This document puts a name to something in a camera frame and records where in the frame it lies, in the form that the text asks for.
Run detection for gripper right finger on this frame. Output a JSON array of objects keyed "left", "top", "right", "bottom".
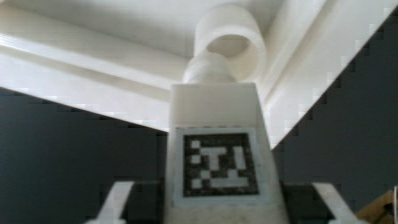
[{"left": 314, "top": 183, "right": 369, "bottom": 224}]

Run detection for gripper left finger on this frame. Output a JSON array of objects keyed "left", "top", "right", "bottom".
[{"left": 84, "top": 181, "right": 136, "bottom": 224}]

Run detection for white leg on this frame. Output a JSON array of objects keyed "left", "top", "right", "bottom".
[{"left": 164, "top": 52, "right": 290, "bottom": 224}]

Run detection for white square tabletop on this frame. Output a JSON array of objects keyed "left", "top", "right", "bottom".
[{"left": 0, "top": 0, "right": 398, "bottom": 141}]

